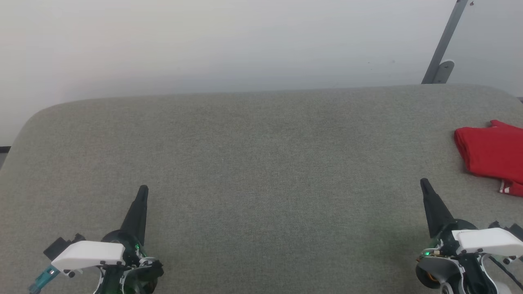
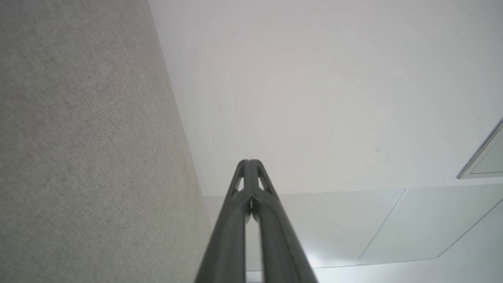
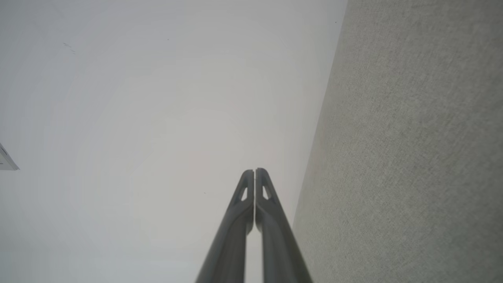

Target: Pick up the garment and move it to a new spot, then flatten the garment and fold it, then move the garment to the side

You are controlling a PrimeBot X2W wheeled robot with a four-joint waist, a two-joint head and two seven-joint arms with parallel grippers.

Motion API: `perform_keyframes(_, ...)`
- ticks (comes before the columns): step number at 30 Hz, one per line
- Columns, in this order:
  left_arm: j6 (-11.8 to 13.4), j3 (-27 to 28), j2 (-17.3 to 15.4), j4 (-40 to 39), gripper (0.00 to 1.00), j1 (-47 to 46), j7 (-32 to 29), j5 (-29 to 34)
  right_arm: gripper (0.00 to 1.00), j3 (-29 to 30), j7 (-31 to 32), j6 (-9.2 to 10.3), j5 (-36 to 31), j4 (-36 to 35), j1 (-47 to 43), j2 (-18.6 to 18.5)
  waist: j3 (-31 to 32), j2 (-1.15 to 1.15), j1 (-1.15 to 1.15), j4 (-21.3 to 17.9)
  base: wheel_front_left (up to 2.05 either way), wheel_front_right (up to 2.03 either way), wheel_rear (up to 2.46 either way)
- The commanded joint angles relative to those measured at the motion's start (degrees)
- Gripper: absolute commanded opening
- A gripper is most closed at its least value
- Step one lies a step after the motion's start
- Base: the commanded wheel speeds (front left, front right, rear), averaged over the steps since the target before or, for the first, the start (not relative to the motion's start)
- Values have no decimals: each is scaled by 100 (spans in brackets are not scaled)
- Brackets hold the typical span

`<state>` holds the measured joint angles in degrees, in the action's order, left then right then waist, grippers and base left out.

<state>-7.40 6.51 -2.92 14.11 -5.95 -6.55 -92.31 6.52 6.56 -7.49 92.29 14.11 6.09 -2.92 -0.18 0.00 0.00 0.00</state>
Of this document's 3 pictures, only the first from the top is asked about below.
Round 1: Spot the red white basketball jersey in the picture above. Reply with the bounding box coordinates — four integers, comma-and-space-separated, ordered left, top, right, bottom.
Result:
454, 120, 523, 197

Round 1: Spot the black cable with teal plug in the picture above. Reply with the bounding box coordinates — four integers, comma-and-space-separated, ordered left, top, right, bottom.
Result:
488, 255, 523, 286
28, 265, 60, 294

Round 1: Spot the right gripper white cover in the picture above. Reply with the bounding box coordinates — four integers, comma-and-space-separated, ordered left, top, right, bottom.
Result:
416, 178, 523, 294

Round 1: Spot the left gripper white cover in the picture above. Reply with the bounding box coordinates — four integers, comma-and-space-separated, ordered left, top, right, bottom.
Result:
51, 185, 164, 294

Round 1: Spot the grey pole bracket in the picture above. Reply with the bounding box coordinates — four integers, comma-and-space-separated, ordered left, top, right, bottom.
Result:
433, 60, 455, 84

